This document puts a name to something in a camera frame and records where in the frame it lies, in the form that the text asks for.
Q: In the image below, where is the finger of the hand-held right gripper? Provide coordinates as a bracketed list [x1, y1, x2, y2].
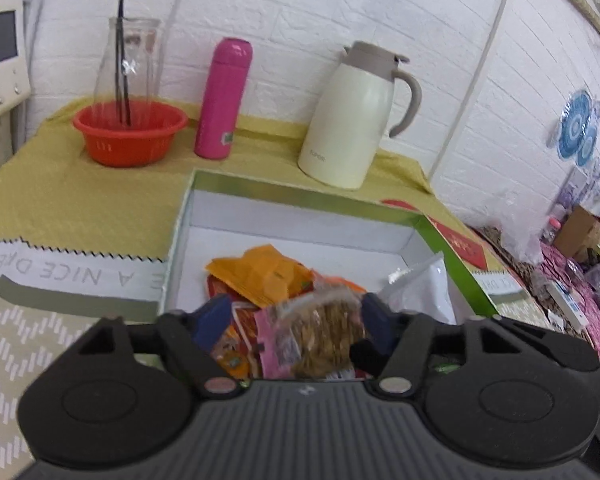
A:
[500, 319, 600, 374]

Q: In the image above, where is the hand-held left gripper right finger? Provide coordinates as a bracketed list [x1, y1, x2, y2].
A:
[350, 292, 528, 397]

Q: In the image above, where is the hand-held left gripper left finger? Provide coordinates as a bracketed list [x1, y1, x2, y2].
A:
[72, 293, 241, 397]

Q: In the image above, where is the red cartoon print snack packet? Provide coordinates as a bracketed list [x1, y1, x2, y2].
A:
[205, 274, 261, 379]

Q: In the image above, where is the white snack pouch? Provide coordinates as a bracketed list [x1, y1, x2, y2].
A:
[387, 252, 459, 326]

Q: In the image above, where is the brown snack packet pink label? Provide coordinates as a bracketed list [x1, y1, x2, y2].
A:
[253, 287, 369, 380]

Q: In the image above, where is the orange snack packet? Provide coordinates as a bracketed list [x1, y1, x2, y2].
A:
[205, 243, 315, 309]

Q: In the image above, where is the green cardboard box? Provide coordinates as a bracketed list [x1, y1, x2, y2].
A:
[157, 168, 501, 377]

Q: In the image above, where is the small white box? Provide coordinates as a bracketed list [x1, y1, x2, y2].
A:
[547, 279, 591, 331]

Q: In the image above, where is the patterned floral cloth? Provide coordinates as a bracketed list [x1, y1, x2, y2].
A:
[472, 224, 600, 362]

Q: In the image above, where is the small bottle pink cap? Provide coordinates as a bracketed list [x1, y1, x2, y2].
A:
[542, 214, 564, 246]

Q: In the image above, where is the brown cardboard box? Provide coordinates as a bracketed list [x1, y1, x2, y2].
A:
[553, 204, 600, 261]

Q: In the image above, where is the yellow tablecloth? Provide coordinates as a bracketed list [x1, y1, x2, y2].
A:
[0, 97, 462, 267]

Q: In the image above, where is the beige green patterned mat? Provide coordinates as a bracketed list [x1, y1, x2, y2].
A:
[0, 237, 567, 462]

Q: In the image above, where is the red plastic basket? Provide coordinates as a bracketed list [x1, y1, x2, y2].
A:
[72, 99, 189, 169]

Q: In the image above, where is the cream thermos jug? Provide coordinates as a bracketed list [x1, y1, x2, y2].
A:
[297, 40, 423, 191]

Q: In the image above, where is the pink thermos bottle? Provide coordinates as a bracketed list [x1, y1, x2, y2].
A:
[193, 36, 254, 160]

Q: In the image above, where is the glass carafe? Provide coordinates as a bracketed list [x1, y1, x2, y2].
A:
[93, 16, 162, 127]

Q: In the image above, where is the black straw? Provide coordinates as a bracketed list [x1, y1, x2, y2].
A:
[114, 0, 133, 126]

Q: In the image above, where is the white appliance with screen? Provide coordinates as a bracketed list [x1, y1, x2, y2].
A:
[0, 0, 44, 182]

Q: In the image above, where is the blue round wall decoration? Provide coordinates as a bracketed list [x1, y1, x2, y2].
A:
[547, 88, 600, 169]

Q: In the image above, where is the white wall pipe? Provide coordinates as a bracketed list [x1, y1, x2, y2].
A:
[427, 0, 521, 187]
[164, 0, 191, 67]

